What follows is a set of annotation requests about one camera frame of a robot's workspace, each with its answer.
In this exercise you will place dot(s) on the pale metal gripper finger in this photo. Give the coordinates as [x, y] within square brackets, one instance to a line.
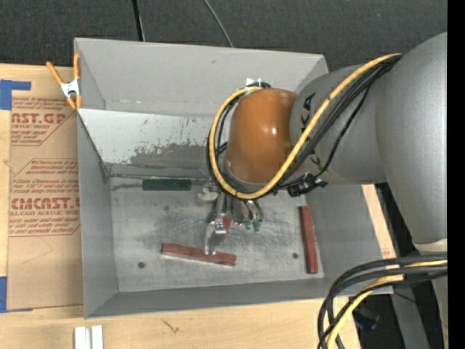
[210, 241]

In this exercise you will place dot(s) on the red-brown flat block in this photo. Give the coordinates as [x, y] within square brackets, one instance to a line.
[181, 251]
[309, 238]

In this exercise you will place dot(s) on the grey metal bin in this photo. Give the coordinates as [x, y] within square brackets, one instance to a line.
[152, 231]

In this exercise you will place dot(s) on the dark green flat block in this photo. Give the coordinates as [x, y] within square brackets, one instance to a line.
[166, 184]

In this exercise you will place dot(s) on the brown cardboard board red print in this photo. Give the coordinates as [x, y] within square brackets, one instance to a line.
[43, 253]

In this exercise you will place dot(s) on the black cylinder on white bracket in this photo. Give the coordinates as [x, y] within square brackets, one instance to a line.
[207, 196]

